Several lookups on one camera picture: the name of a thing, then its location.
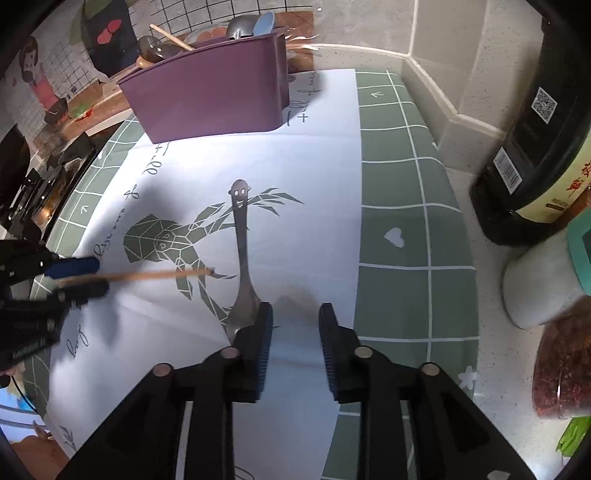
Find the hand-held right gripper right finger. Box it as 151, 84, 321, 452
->
318, 302, 539, 480

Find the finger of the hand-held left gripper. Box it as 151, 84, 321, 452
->
0, 240, 101, 282
0, 281, 110, 324

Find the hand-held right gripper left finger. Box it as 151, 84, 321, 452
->
58, 301, 274, 480

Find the metal spoon with smiley handle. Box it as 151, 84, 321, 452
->
225, 179, 264, 344

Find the purple plastic utensil container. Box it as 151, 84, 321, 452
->
116, 26, 291, 145

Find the black gas stove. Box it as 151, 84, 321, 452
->
0, 124, 100, 234

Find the green white printed placemat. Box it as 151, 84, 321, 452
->
21, 69, 478, 480

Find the white jar with teal lid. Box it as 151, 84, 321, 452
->
502, 215, 591, 329

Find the clear jar of red chili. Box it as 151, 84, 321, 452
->
532, 300, 591, 420

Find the green leafy packet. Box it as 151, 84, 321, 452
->
556, 415, 591, 457

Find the dark sauce bottle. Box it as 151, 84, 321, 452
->
470, 0, 591, 247

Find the light blue plastic spoon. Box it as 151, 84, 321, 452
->
252, 11, 276, 37

